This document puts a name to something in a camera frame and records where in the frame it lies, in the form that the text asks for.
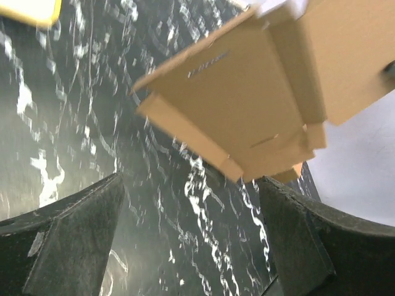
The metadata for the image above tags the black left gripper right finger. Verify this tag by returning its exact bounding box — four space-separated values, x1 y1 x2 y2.
259 177 394 295

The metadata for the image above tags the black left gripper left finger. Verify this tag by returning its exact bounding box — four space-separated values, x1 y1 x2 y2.
1 173 125 295

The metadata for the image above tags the brown cardboard box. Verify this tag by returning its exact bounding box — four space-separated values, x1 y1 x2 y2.
133 1 394 182

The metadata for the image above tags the white board yellow frame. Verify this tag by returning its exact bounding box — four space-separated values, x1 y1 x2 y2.
1 0 62 27

